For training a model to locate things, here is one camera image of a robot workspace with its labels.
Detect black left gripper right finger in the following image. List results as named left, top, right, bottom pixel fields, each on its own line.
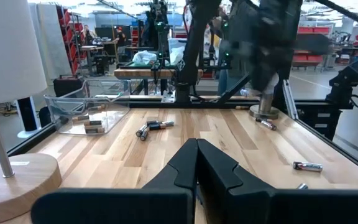
left=197, top=138, right=358, bottom=224

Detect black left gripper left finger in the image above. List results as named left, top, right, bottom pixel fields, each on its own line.
left=31, top=138, right=198, bottom=224

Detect clear plastic bin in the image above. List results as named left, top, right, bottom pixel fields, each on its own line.
left=44, top=78, right=132, bottom=136

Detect red bin rack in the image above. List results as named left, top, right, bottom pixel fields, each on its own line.
left=291, top=26, right=332, bottom=68

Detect globe bulb lamp silver base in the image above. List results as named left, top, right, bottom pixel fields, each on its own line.
left=249, top=73, right=280, bottom=121

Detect white plastic bag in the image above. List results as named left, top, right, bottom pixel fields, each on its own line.
left=132, top=50, right=158, bottom=67
left=168, top=45, right=186, bottom=67

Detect wooden background table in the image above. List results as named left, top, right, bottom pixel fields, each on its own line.
left=114, top=68, right=203, bottom=80

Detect computer tower RGB lights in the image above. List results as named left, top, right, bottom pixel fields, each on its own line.
left=52, top=74, right=85, bottom=98

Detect person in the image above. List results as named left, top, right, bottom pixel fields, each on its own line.
left=83, top=24, right=95, bottom=46
left=114, top=26, right=127, bottom=55

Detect tower fan white base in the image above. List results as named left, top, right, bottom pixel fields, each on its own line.
left=16, top=96, right=42, bottom=139

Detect red bin storage shelf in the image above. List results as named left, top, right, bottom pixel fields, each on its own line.
left=56, top=4, right=87, bottom=76

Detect white partition panel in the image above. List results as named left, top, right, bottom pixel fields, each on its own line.
left=29, top=2, right=73, bottom=82

